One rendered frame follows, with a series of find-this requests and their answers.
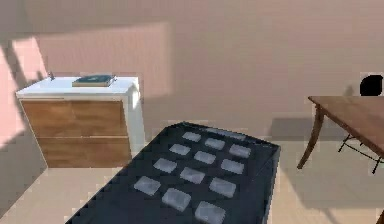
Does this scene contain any white chest of drawers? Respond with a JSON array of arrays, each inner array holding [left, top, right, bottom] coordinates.
[[15, 76, 146, 169]]

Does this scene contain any dark teal book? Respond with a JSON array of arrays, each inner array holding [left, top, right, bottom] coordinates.
[[71, 74, 116, 88]]

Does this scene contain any brown wooden table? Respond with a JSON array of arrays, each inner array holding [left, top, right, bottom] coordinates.
[[296, 95, 384, 224]]

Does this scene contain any black round object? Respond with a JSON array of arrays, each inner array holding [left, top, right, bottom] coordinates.
[[359, 74, 384, 97]]

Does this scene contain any black chair frame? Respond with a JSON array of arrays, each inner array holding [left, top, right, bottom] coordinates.
[[337, 133, 383, 175]]

